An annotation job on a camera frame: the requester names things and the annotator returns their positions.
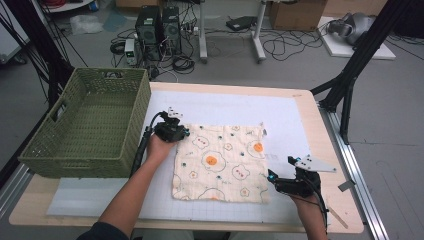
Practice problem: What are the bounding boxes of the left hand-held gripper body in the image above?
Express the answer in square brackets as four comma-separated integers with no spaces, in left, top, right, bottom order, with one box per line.
[153,106,188,144]

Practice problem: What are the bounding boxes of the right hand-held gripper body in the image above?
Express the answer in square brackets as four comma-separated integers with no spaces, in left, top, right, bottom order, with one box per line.
[274,153,338,198]

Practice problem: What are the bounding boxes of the cream printed cloth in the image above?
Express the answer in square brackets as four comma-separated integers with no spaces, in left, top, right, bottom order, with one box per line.
[171,122,272,205]

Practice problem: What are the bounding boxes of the green woven basket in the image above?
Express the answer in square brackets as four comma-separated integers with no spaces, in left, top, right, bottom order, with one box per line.
[18,67,152,179]

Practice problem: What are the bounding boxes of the person's left hand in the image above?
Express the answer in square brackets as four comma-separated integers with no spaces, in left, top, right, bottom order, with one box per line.
[145,133,182,165]

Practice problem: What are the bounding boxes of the person's right hand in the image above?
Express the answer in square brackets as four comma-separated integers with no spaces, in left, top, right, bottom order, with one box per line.
[289,190,330,219]

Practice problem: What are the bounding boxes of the white grid mat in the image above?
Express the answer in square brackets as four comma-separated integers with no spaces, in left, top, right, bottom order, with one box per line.
[46,89,333,225]

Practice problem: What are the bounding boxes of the grey tape piece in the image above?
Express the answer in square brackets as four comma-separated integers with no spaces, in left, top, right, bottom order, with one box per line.
[337,179,357,193]

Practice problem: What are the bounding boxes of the small white power supply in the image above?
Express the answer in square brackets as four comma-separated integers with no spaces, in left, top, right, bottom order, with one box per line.
[124,38,138,66]

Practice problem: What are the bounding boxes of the white desk leg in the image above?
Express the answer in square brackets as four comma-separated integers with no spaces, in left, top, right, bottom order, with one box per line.
[198,0,209,64]
[251,0,268,64]

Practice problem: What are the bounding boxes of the black computer tower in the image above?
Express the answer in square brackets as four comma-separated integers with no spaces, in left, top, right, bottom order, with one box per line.
[134,5,163,62]
[161,5,183,56]

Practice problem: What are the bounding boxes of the white floor board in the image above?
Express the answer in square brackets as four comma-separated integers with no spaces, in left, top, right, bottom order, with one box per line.
[316,15,397,61]

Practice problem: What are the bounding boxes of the black flat device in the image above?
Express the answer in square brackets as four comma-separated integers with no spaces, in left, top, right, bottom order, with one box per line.
[225,15,258,32]

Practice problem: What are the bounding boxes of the person's dark sleeve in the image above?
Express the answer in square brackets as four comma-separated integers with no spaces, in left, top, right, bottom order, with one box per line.
[76,221,130,240]

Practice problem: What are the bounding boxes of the clear plastic bag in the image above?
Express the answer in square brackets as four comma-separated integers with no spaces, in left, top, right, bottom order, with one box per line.
[69,13,105,36]

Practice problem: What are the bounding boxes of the brown cardboard box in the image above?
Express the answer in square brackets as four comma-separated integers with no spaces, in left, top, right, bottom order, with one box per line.
[268,0,328,32]

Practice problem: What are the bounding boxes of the grey headset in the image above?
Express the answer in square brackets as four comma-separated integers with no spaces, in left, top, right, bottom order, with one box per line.
[326,12,376,46]

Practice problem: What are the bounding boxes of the white cabinet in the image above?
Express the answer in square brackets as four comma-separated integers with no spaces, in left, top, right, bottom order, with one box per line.
[0,4,32,65]

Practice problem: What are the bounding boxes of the right hand-held gripper cable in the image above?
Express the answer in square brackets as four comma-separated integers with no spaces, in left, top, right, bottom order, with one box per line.
[308,179,332,235]

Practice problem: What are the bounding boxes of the hand-held gripper cable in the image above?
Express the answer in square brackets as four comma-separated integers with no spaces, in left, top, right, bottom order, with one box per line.
[129,110,168,178]
[308,179,332,235]

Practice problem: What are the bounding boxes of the left hand-held gripper cable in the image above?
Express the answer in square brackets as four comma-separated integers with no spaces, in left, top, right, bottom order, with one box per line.
[129,110,168,178]

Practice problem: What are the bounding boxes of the aluminium rail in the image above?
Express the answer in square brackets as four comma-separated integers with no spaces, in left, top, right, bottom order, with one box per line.
[0,162,34,219]
[319,105,391,240]

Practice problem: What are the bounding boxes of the tangle of computer cables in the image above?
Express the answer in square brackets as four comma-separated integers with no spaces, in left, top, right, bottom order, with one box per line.
[109,3,201,82]

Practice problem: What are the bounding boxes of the tangle of black floor cables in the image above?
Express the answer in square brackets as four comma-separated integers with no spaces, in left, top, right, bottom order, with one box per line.
[261,28,331,62]

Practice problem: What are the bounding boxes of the black metal frame stand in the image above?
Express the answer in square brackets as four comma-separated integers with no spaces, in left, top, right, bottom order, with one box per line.
[309,0,414,145]
[0,0,77,111]

